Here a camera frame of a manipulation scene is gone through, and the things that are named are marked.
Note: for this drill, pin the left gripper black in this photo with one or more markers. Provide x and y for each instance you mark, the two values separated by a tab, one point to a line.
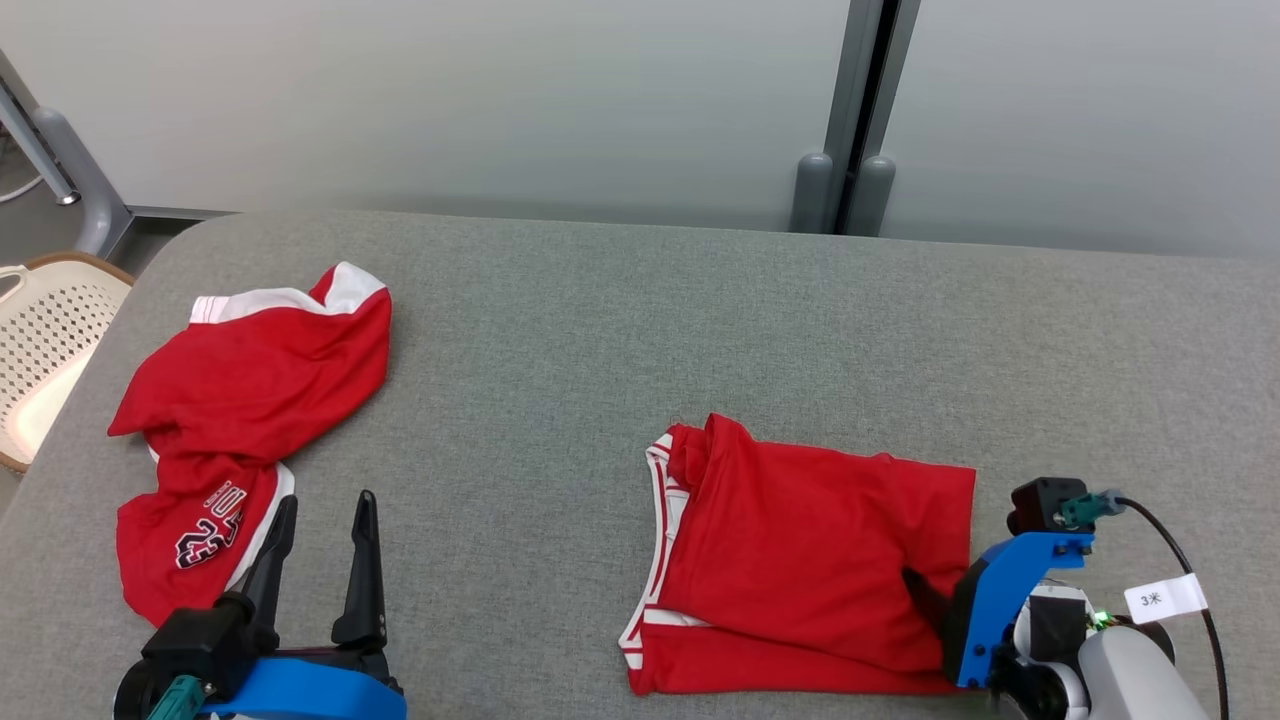
370	662

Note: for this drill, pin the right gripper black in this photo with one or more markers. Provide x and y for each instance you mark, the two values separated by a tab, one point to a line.
1055	625

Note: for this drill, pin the red jersey with white sleeves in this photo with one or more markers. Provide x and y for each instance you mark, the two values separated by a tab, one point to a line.
800	560

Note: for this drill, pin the red shorts with white trim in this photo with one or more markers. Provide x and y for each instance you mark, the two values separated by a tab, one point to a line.
250	390

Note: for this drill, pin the white laundry basket brown rim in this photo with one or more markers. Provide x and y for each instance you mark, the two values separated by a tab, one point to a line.
50	330

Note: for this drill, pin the grey metal furniture leg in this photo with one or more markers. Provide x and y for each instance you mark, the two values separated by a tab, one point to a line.
95	200

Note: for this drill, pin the left blue camera mount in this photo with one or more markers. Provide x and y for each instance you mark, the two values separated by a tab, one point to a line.
300	695

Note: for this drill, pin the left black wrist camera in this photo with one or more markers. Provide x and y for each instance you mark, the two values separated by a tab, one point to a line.
195	640

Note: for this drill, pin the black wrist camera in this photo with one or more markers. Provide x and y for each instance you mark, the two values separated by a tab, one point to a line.
195	640
1040	505

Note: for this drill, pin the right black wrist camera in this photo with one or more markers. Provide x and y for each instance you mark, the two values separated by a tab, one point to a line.
1040	505

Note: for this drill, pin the grey partition base rail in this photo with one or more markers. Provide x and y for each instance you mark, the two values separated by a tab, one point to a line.
180	213

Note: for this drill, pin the grey rounded post bumper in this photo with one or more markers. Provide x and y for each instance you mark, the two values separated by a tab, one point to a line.
872	198
812	195

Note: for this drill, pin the grey partition frame post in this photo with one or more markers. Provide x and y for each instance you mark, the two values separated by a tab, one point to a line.
850	80

